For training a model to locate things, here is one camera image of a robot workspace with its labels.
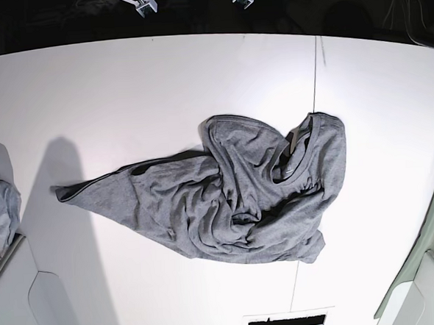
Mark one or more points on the grey t-shirt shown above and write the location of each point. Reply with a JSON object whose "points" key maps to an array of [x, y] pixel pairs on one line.
{"points": [[249, 195]]}

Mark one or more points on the white bin left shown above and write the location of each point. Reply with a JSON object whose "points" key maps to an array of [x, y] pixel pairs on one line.
{"points": [[29, 296]]}

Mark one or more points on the white bin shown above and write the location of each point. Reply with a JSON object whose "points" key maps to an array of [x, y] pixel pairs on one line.
{"points": [[29, 296], [412, 302]]}

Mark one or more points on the white bin right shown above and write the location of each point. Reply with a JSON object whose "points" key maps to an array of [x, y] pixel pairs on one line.
{"points": [[412, 302]]}

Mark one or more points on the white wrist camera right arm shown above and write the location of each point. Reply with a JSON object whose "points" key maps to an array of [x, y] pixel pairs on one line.
{"points": [[143, 7]]}

